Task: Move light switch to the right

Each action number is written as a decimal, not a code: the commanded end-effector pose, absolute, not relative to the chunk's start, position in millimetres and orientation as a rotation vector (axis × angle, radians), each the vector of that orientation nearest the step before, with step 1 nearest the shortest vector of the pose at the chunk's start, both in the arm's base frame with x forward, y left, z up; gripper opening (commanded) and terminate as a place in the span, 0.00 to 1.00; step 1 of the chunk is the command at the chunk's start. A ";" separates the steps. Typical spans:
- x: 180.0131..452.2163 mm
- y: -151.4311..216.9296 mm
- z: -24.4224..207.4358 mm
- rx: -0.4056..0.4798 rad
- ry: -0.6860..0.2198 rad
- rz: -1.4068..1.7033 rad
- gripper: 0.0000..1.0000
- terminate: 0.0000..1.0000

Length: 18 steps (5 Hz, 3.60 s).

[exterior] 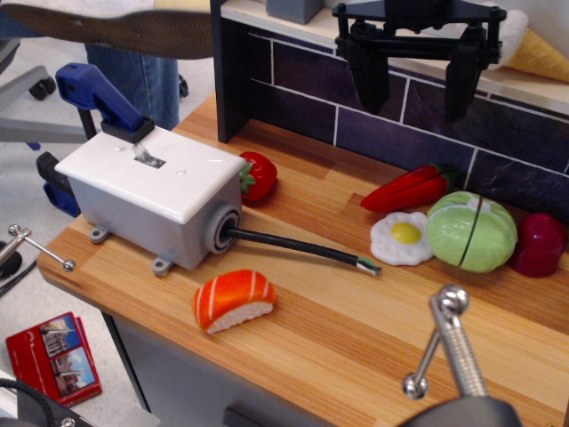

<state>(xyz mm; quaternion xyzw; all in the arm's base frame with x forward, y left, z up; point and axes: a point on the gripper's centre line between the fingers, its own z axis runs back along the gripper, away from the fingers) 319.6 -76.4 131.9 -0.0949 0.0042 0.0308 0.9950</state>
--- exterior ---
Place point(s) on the clear light switch toggle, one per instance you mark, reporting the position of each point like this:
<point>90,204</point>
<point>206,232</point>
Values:
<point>142,155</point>

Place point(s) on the green toy cabbage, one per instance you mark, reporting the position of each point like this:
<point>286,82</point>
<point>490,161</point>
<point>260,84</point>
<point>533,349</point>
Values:
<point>471,232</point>

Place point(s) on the toy fried egg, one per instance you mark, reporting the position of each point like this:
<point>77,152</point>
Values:
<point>400,239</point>

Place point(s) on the toy ice cream cone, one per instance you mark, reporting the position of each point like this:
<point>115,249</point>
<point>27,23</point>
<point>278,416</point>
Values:
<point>534,38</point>

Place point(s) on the blue bar clamp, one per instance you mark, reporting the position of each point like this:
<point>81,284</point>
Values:
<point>85,87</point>

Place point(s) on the blue jeans leg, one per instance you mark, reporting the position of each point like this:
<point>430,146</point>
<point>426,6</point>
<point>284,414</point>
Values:
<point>149,83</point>

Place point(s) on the grey block on shelf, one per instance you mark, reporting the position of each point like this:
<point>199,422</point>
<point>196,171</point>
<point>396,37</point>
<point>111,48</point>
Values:
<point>297,11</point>

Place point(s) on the red booklet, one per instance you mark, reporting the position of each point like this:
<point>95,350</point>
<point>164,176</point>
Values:
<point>54,357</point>

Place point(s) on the red toy chili pepper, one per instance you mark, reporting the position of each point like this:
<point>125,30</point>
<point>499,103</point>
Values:
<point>421,186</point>

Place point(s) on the grey cabinet under counter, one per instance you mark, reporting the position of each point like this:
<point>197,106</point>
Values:
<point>183,390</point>

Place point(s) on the black device bottom left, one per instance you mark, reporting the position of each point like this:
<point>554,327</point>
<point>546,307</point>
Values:
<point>36,409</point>

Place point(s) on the salmon sushi toy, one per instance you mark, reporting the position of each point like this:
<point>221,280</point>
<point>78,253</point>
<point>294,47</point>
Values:
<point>231,299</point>

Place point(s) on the red toy strawberry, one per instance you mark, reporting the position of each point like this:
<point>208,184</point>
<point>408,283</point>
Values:
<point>257,178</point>

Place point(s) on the grey switch box white plate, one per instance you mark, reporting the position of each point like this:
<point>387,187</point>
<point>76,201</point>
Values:
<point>177,212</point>

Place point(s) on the dark shelf with tile backsplash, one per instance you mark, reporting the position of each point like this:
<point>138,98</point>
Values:
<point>512,145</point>

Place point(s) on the metal clamp screw right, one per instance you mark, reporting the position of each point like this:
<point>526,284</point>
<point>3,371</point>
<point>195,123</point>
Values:
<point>447,306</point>

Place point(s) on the brown office chair seat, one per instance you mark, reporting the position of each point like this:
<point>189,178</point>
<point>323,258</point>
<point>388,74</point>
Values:
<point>180,30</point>

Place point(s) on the grey chair base with castor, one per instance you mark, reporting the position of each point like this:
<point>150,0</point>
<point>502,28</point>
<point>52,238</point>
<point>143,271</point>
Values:
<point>25,115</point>

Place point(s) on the dark red toy fruit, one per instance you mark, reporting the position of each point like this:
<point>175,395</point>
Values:
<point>541,242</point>

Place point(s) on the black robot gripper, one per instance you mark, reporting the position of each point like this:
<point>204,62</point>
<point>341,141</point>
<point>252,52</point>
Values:
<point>466,34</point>

